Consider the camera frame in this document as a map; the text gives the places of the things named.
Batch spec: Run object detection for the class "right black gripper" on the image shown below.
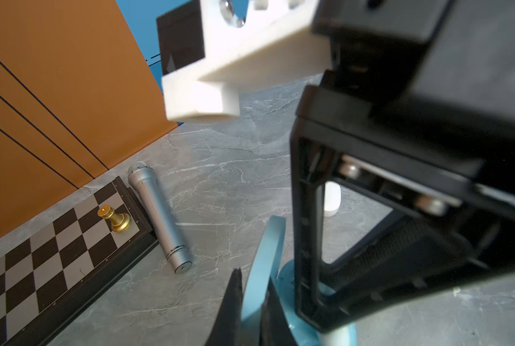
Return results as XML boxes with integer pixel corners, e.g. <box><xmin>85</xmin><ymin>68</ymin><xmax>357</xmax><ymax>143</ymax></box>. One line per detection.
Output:
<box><xmin>291</xmin><ymin>1</ymin><xmax>515</xmax><ymax>222</ymax></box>

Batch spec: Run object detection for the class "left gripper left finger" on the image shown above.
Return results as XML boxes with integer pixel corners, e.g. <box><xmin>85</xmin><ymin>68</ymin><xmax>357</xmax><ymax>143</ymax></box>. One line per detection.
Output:
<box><xmin>205</xmin><ymin>268</ymin><xmax>243</xmax><ymax>346</ymax></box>

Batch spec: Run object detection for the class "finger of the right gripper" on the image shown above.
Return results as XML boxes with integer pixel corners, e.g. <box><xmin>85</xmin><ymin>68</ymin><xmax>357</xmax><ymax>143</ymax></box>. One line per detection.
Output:
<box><xmin>309</xmin><ymin>210</ymin><xmax>515</xmax><ymax>332</ymax></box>
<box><xmin>290</xmin><ymin>130</ymin><xmax>325</xmax><ymax>332</ymax></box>

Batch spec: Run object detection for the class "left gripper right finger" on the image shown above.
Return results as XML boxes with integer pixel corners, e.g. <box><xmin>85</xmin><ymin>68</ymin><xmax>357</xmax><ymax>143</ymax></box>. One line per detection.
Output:
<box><xmin>260</xmin><ymin>279</ymin><xmax>297</xmax><ymax>346</ymax></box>

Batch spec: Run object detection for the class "white earbud charging case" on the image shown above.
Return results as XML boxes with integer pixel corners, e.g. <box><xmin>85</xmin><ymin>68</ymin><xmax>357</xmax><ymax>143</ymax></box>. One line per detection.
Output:
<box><xmin>324</xmin><ymin>181</ymin><xmax>342</xmax><ymax>217</ymax></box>

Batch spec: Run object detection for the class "blue earbud charging case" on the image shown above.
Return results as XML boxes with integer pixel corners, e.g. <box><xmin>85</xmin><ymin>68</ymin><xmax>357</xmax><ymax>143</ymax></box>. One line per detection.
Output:
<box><xmin>240</xmin><ymin>216</ymin><xmax>357</xmax><ymax>345</ymax></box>

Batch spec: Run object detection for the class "gold chess pawn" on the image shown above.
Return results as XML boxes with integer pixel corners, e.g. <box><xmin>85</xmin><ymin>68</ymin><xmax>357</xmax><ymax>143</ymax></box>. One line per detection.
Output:
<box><xmin>97</xmin><ymin>205</ymin><xmax>131</xmax><ymax>233</ymax></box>

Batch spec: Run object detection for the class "silver microphone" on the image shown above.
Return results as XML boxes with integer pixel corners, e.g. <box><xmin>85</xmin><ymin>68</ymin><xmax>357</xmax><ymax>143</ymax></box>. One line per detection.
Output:
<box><xmin>128</xmin><ymin>161</ymin><xmax>192</xmax><ymax>275</ymax></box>

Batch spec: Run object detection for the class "black white chessboard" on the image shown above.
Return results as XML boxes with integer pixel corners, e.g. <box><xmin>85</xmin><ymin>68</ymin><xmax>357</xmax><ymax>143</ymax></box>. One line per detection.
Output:
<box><xmin>0</xmin><ymin>178</ymin><xmax>156</xmax><ymax>345</ymax></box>

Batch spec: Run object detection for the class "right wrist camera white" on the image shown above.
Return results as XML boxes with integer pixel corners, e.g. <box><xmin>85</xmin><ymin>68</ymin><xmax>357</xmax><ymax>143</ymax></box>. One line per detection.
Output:
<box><xmin>162</xmin><ymin>1</ymin><xmax>331</xmax><ymax>123</ymax></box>

